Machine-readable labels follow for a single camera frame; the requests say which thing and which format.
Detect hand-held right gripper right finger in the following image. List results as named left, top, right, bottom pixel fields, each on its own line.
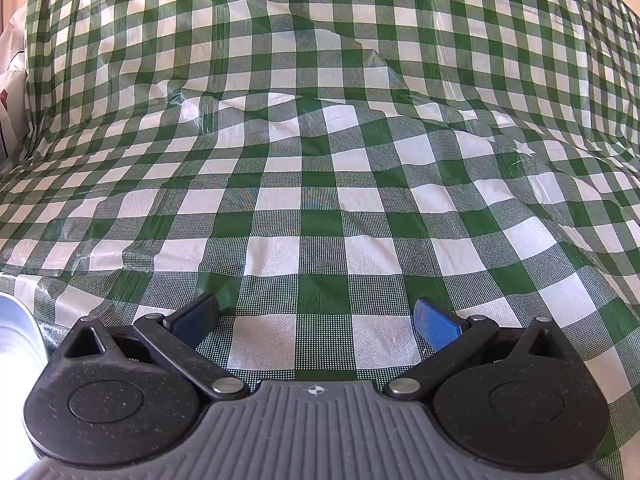
left=382, top=298, right=577, bottom=403

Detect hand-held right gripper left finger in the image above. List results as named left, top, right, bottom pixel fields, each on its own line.
left=62, top=292, right=249, bottom=402

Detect green white checked tablecloth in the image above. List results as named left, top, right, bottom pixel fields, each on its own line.
left=0, top=0, right=640, bottom=480

